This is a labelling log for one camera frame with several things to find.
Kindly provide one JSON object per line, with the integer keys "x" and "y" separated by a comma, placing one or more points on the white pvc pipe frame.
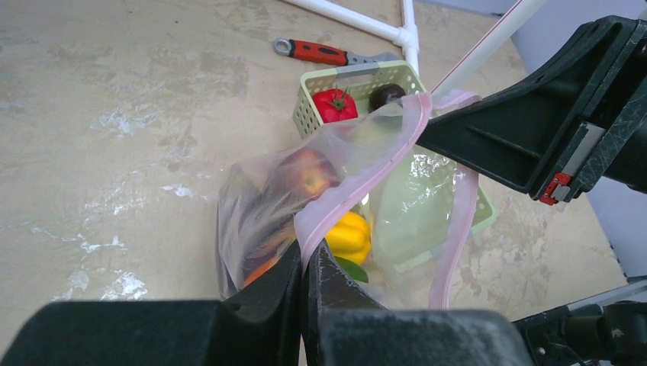
{"x": 407, "y": 36}

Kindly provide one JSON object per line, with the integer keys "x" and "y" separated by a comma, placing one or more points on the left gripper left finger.
{"x": 257, "y": 326}

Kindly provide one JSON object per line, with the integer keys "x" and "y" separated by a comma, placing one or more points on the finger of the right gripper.
{"x": 554, "y": 134}

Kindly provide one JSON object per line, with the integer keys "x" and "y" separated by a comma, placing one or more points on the dark purple toy tomato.
{"x": 386, "y": 94}

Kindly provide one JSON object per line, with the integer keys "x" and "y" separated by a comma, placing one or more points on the purple toy eggplant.
{"x": 254, "y": 225}

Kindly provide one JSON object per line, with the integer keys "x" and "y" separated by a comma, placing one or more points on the red handled adjustable wrench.
{"x": 323, "y": 54}

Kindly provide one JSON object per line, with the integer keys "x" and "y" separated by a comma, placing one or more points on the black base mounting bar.
{"x": 605, "y": 329}

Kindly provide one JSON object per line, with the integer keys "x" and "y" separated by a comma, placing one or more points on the clear zip top bag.
{"x": 364, "y": 151}

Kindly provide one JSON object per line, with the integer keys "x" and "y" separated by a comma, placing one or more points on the yellow toy bell pepper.
{"x": 349, "y": 238}

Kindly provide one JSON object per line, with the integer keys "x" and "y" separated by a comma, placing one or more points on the orange toy pumpkin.
{"x": 255, "y": 267}

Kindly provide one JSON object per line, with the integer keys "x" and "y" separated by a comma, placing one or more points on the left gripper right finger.
{"x": 343, "y": 325}

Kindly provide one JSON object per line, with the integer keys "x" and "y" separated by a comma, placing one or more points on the red toy tomato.
{"x": 334, "y": 105}

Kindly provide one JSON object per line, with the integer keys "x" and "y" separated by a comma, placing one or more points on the green orange toy mango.
{"x": 356, "y": 272}

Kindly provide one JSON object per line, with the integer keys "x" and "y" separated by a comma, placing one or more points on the light green plastic basket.
{"x": 409, "y": 211}

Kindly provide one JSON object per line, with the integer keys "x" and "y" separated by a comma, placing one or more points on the dark red toy apple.
{"x": 303, "y": 176}

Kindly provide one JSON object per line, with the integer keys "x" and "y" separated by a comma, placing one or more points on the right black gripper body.
{"x": 629, "y": 165}

